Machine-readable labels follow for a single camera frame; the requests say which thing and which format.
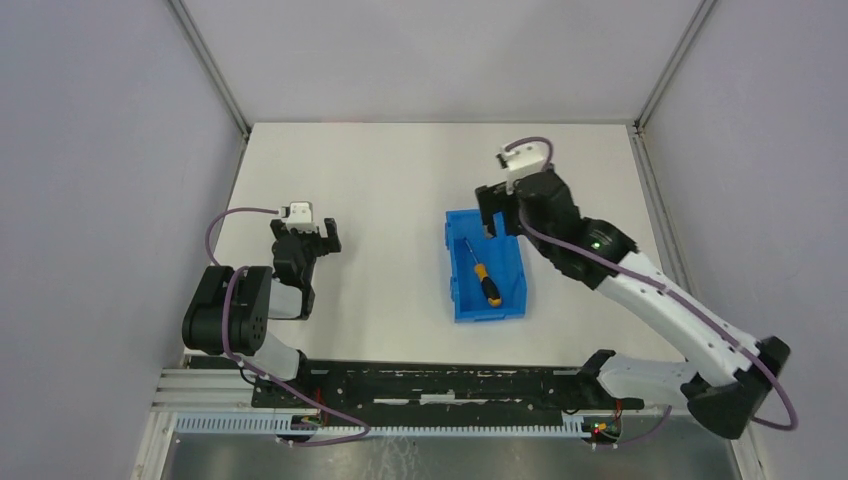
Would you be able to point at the white slotted cable duct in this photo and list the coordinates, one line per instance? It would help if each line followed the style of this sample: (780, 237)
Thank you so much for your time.
(291, 425)

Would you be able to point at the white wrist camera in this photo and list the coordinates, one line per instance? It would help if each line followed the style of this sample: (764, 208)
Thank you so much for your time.
(297, 217)
(522, 161)

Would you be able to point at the aluminium corner post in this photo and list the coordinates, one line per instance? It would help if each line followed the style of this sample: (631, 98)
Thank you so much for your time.
(688, 38)
(205, 57)

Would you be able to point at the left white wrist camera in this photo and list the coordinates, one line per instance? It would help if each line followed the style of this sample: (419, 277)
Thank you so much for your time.
(297, 217)

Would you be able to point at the aluminium front frame rail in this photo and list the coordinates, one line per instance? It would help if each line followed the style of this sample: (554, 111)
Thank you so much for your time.
(230, 385)

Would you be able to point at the orange black screwdriver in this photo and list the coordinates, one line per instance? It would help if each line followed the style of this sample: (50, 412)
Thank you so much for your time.
(487, 284)

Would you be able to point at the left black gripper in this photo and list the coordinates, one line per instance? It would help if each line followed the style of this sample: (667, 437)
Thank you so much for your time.
(308, 240)

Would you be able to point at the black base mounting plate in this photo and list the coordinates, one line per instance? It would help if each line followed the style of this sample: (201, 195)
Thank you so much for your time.
(386, 394)

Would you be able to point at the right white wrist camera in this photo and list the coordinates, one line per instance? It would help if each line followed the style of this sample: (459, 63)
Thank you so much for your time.
(522, 161)

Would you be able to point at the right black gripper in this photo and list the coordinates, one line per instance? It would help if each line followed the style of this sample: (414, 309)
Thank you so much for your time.
(500, 201)

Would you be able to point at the left aluminium corner post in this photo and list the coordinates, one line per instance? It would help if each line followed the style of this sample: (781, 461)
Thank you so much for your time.
(205, 57)

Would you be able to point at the right aluminium corner post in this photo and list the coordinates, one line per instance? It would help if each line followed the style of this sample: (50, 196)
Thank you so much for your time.
(688, 38)

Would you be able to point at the right aluminium side rail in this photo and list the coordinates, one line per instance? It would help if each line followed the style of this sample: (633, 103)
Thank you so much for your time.
(671, 256)

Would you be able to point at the blue plastic bin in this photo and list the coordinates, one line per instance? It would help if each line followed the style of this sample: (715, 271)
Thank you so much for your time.
(502, 257)

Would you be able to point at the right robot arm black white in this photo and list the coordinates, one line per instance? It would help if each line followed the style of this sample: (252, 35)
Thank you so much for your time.
(727, 379)

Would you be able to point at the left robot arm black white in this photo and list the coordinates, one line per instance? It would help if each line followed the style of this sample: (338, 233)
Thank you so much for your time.
(229, 312)

